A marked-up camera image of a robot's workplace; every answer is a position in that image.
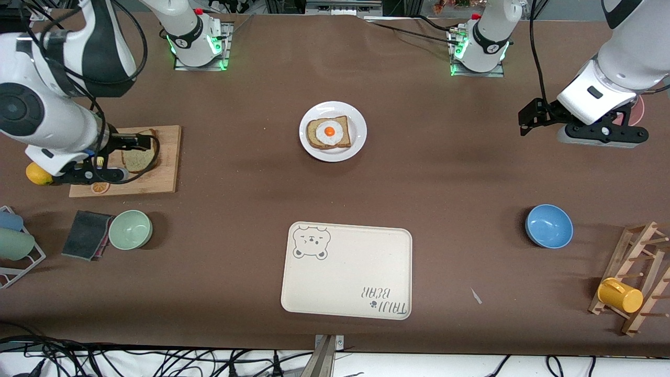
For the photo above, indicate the orange slice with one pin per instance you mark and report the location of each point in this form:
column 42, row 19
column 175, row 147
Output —
column 100, row 188

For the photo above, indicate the plain brown bread slice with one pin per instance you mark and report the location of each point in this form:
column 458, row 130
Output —
column 136, row 161

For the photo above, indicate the white round plate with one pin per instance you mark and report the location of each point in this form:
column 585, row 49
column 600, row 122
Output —
column 358, row 133

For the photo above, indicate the small white tape scrap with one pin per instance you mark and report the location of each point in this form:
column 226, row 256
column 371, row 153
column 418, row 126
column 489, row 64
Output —
column 476, row 296

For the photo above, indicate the light blue cup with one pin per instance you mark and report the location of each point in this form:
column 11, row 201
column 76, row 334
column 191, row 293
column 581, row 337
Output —
column 9, row 220

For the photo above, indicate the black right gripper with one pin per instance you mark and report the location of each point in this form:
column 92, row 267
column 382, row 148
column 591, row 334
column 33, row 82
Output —
column 116, row 141

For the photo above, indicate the yellow lemon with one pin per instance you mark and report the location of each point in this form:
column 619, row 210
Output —
column 37, row 175

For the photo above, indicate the metal bracket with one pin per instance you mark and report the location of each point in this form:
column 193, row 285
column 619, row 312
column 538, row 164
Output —
column 324, row 358

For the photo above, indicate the cream tray with bear print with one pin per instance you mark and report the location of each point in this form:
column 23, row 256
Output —
column 345, row 272

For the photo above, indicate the wooden cup rack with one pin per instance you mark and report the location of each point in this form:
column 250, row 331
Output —
column 636, row 246

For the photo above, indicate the dark grey folded cloth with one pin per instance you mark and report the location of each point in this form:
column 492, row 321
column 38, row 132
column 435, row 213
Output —
column 86, row 234

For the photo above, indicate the yellow cup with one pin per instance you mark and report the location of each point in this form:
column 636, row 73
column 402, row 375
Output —
column 620, row 296

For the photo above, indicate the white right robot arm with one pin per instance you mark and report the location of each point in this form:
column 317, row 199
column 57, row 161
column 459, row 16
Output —
column 52, row 115

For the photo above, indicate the pink plate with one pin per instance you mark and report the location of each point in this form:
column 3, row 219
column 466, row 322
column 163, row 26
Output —
column 638, row 110

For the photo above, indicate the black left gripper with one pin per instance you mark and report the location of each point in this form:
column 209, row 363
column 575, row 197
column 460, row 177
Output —
column 550, row 112

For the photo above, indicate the pale green bowl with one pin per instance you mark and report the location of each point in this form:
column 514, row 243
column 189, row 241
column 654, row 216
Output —
column 131, row 230

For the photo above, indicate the fried egg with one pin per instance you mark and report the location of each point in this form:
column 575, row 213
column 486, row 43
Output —
column 330, row 133

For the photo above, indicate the aluminium frame rail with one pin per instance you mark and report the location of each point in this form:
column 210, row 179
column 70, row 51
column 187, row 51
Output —
column 343, row 6

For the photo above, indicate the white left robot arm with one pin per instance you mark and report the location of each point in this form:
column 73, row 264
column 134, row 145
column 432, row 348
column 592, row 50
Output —
column 628, row 63

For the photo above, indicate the blue bowl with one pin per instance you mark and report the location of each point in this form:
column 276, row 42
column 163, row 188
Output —
column 548, row 226

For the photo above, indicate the wooden cutting board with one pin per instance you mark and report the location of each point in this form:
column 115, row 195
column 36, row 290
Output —
column 167, row 162

